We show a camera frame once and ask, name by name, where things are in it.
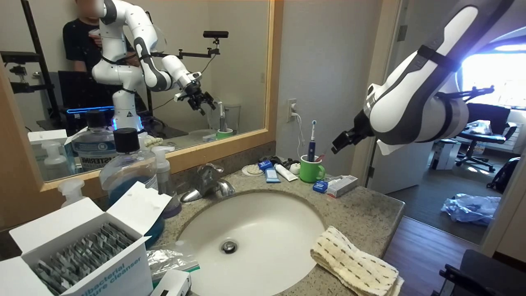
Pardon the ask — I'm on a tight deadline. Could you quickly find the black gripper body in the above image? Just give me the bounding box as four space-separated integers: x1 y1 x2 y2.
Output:
331 111 374 154

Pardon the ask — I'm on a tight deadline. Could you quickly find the blue grey electric toothbrush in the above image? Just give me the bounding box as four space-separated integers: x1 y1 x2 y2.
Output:
308 120 318 161

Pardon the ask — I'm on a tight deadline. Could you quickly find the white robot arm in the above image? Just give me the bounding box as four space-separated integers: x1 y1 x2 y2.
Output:
331 0 515 154

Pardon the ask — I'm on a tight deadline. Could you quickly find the light green cup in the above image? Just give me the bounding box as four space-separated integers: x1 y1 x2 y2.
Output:
300 154 326 184

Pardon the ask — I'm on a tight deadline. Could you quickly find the white blue toothpaste box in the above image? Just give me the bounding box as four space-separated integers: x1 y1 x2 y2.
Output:
328 176 357 197

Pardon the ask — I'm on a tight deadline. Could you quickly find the blue white floss box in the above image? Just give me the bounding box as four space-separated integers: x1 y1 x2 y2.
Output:
259 159 280 184

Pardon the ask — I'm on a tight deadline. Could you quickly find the cream patterned folded towel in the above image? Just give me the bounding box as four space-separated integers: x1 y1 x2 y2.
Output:
311 225 405 296

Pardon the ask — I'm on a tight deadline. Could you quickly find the white oval sink basin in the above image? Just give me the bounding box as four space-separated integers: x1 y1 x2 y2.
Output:
178 190 326 296

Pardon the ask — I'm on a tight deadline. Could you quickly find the chrome sink faucet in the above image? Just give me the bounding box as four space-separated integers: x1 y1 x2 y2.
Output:
180 162 236 202

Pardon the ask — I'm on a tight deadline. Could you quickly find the wood framed mirror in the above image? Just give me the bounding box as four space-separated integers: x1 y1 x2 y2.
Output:
0 0 285 223

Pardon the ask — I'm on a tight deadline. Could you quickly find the clear soap dispenser bottle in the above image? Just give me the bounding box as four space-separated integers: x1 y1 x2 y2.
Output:
99 128 165 248

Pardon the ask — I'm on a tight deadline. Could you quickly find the open white glove box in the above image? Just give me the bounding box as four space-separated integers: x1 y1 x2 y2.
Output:
0 182 172 296

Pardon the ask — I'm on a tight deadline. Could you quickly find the white wall power outlet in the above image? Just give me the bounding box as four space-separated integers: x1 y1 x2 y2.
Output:
288 98 301 121

